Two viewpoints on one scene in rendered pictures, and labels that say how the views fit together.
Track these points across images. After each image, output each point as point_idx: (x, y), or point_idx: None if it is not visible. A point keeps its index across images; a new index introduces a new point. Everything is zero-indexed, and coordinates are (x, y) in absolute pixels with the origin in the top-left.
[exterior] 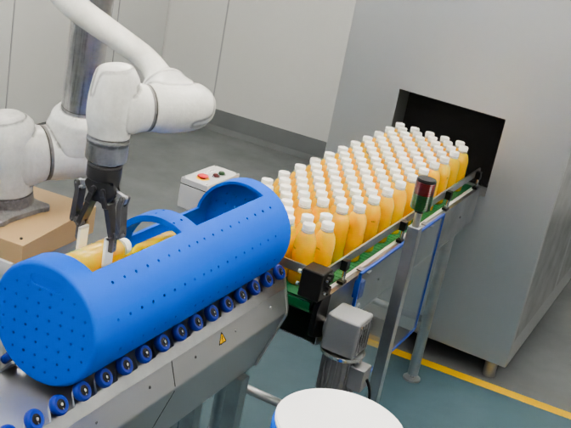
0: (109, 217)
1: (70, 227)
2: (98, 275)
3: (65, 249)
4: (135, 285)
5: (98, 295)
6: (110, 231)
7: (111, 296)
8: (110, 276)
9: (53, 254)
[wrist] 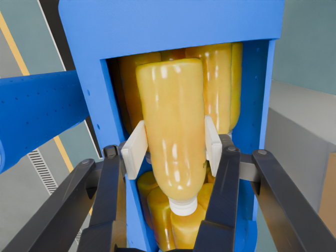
0: (95, 199)
1: (333, 230)
2: (93, 70)
3: (318, 210)
4: (95, 133)
5: (69, 38)
6: (103, 167)
7: (77, 72)
8: (94, 96)
9: (201, 26)
